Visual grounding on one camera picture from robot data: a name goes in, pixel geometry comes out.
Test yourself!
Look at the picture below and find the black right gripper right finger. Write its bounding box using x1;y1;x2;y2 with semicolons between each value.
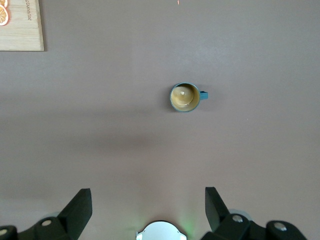
204;186;252;240

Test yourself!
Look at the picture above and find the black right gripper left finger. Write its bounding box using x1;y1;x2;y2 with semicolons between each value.
24;188;93;240

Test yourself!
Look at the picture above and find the teal cup with handle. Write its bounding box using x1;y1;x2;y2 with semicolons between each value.
169;82;209;113

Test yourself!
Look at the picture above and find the wooden cutting board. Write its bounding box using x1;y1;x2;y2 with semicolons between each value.
0;0;45;52

